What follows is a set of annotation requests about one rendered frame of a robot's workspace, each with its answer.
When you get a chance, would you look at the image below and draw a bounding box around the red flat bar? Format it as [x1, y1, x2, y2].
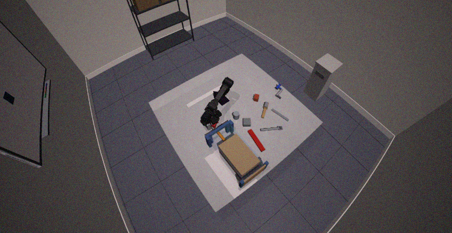
[248, 129, 265, 152]

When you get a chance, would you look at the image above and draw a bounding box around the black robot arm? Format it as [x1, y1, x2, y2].
[200, 77, 234, 125]

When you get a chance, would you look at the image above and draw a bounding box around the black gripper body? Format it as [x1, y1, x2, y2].
[200, 110, 222, 126]

